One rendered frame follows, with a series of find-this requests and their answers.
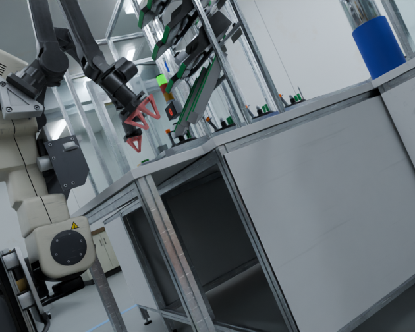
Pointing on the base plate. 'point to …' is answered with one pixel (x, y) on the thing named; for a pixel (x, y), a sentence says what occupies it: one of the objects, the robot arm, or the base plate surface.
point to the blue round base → (378, 47)
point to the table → (157, 170)
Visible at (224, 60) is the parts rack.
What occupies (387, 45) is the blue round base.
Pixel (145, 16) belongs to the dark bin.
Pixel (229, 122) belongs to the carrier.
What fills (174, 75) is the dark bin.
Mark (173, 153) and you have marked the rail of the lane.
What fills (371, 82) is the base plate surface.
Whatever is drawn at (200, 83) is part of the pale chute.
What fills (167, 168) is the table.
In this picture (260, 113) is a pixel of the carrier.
